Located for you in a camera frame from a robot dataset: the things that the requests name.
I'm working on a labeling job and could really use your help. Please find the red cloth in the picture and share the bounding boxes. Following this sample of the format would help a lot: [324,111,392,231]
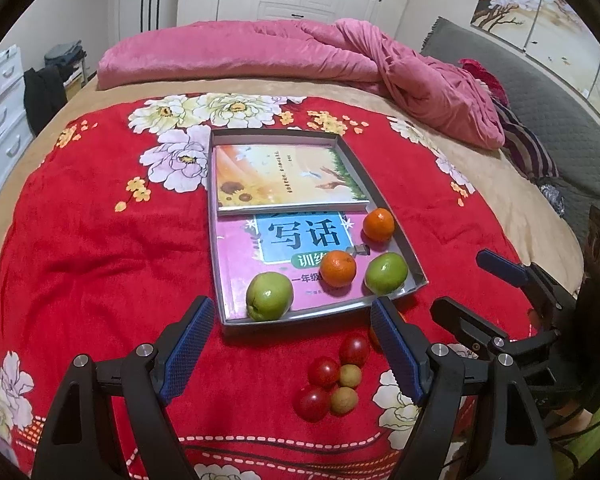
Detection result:
[457,57,508,103]

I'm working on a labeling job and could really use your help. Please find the red cherry tomato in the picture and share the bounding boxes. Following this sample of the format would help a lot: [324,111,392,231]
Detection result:
[293,386,332,422]
[307,356,341,387]
[339,335,371,367]

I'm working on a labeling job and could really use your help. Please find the grey patterned cloth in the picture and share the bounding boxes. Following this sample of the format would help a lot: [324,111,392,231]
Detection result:
[540,185,566,216]

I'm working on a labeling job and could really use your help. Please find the red floral blanket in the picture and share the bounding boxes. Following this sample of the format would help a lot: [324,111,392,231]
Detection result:
[0,92,551,480]

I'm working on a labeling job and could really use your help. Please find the grey quilted headboard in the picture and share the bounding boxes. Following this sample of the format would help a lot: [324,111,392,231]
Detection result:
[420,16,600,271]

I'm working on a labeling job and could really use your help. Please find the striped pillow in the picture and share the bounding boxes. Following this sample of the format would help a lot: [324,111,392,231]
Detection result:
[495,100,560,181]

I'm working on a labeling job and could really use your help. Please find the grey cardboard tray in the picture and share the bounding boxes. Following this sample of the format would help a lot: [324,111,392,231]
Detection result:
[207,127,428,338]

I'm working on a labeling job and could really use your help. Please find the beige bed sheet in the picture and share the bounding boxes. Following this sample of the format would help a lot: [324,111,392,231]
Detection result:
[0,77,586,301]

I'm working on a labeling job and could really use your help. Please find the sunflower cover book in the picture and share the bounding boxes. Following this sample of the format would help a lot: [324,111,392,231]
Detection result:
[212,144,371,216]

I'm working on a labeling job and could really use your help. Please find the pile of folded clothes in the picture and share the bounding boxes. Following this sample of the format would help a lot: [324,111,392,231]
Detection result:
[44,42,88,68]

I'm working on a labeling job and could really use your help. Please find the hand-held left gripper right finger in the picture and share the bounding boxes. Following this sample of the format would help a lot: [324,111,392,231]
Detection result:
[370,297,556,480]

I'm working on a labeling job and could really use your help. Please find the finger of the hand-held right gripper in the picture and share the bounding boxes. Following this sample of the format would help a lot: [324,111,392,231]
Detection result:
[430,296,563,368]
[476,249,581,331]

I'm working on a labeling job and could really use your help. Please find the black clothing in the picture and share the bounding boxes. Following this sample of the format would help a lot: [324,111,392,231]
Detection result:
[23,66,68,133]

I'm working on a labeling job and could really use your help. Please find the brown longan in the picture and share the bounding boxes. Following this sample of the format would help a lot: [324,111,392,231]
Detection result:
[329,386,358,415]
[338,364,363,388]

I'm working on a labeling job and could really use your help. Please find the floral wall painting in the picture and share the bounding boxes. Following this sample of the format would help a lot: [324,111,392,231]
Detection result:
[470,0,600,131]

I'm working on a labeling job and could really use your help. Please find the green jujube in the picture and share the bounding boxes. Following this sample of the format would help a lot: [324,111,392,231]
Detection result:
[364,252,409,296]
[245,271,295,322]

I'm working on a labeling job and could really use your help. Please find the pink quilt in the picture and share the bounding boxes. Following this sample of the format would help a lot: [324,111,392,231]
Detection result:
[96,17,506,148]

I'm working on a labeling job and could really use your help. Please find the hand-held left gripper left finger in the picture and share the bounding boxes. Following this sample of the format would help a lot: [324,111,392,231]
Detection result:
[32,296,216,480]

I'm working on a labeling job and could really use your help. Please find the orange mandarin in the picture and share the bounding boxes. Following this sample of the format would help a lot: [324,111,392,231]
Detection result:
[362,207,396,242]
[368,311,407,350]
[320,250,357,288]

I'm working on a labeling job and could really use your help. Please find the white drawer cabinet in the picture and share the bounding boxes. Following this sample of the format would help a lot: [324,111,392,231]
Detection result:
[0,45,33,183]

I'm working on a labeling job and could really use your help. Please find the pink book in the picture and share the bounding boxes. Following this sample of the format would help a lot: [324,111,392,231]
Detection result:
[214,207,411,321]

